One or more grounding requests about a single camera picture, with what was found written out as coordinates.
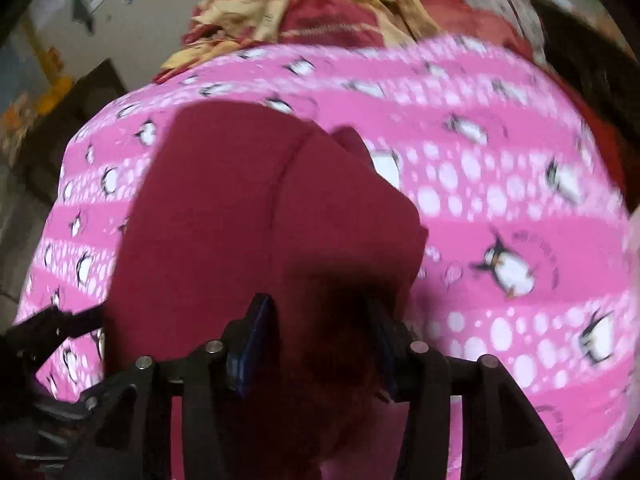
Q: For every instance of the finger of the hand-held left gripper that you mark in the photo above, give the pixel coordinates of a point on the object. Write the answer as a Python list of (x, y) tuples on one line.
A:
[(75, 321)]

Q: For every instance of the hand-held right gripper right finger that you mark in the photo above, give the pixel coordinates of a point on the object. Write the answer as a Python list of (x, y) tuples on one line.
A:
[(385, 357)]

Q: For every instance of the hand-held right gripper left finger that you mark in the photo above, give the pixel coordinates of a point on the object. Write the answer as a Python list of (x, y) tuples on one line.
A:
[(250, 345)]

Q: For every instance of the dark red small garment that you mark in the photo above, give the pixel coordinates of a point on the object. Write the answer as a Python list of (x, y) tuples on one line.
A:
[(260, 220)]

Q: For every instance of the pink penguin print blanket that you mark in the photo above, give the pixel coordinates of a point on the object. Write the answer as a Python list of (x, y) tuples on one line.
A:
[(500, 210)]

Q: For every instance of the dark wooden cabinet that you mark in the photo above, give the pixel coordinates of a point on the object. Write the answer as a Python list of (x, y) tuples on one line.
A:
[(70, 125)]

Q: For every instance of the yellow plastic basin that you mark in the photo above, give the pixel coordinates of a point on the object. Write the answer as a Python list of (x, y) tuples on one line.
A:
[(55, 92)]

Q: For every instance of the red and yellow blanket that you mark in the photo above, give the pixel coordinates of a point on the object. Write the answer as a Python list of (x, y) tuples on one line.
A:
[(320, 15)]

